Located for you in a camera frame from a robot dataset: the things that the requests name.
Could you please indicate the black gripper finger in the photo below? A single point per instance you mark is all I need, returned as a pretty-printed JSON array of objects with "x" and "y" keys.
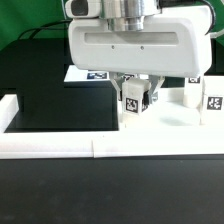
[
  {"x": 156, "y": 83},
  {"x": 117, "y": 80}
]

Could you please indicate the white square tabletop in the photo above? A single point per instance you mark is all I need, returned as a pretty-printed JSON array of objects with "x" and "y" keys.
[{"x": 168, "y": 110}]

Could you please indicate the white U-shaped obstacle fence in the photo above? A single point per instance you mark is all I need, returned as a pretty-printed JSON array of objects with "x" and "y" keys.
[{"x": 157, "y": 141}]

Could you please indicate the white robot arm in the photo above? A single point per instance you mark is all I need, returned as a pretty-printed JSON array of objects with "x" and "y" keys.
[{"x": 154, "y": 37}]

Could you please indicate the white marker board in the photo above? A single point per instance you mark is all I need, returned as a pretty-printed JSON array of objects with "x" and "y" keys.
[{"x": 74, "y": 74}]

